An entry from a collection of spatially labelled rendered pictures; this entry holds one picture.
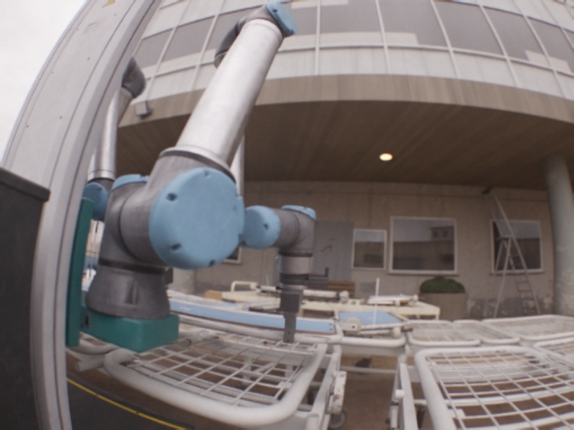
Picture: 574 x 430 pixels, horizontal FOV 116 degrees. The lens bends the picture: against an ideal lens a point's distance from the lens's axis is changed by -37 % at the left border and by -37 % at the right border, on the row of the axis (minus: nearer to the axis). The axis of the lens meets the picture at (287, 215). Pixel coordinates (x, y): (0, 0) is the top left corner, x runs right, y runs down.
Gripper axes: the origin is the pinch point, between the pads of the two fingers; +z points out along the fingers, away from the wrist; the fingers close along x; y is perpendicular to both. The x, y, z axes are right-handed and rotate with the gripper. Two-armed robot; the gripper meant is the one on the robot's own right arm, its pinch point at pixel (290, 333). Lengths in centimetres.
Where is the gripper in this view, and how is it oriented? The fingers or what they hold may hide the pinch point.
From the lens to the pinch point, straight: 78.7
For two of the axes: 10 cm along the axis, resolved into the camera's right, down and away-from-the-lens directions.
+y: -9.9, -0.6, 1.4
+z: -0.7, 10.0, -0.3
